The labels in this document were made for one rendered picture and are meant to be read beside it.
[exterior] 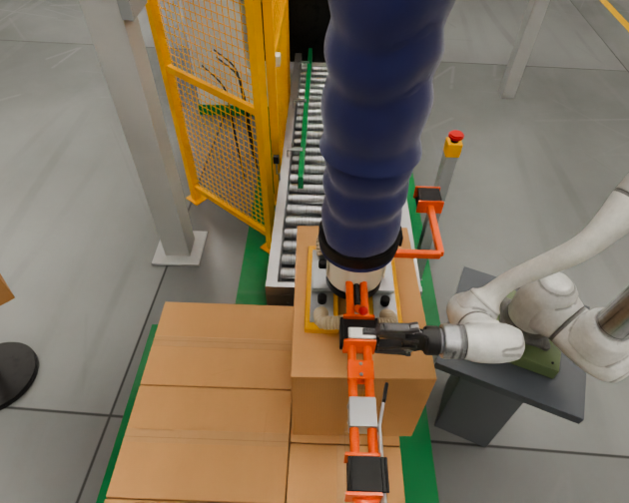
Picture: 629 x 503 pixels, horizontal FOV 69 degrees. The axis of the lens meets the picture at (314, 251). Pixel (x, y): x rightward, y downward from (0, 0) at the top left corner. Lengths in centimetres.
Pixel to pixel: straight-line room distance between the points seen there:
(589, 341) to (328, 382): 79
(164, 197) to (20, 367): 116
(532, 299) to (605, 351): 25
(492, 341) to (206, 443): 108
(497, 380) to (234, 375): 98
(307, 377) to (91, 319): 186
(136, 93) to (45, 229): 153
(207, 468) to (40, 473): 103
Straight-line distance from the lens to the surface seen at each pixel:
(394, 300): 142
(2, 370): 293
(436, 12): 89
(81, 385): 272
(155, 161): 256
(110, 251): 325
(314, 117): 320
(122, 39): 226
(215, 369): 193
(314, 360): 131
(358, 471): 104
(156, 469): 183
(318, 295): 138
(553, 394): 183
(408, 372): 132
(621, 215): 125
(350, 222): 111
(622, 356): 165
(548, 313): 165
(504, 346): 124
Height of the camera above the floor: 222
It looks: 48 degrees down
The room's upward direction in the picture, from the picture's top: 1 degrees clockwise
